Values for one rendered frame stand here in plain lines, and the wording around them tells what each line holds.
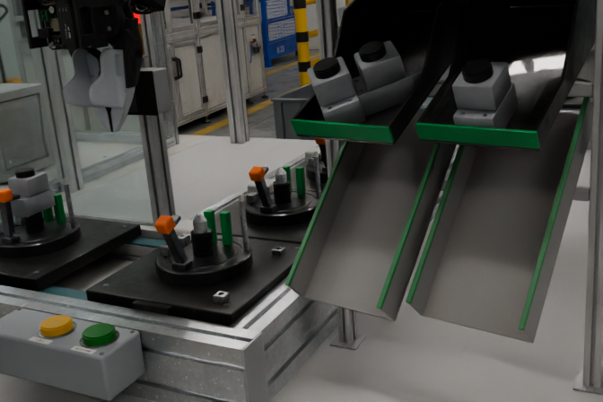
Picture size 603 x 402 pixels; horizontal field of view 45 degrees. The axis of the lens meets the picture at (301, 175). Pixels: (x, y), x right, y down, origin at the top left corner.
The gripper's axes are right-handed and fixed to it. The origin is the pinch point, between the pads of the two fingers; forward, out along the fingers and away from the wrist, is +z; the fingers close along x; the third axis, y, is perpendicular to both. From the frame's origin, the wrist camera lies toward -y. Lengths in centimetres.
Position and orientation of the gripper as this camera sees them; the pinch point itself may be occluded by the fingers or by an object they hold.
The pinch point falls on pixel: (117, 118)
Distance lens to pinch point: 82.6
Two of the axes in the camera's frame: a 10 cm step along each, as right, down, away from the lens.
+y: -4.5, 2.8, -8.5
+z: 0.8, 9.6, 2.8
